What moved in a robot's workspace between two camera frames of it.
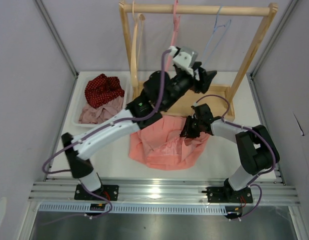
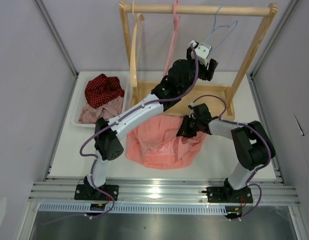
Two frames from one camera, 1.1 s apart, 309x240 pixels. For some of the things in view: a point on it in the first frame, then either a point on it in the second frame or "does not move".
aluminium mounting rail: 164,190 does not move
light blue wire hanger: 215,27 → 215,28
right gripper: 187,132 does not move
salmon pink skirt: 161,146 does not move
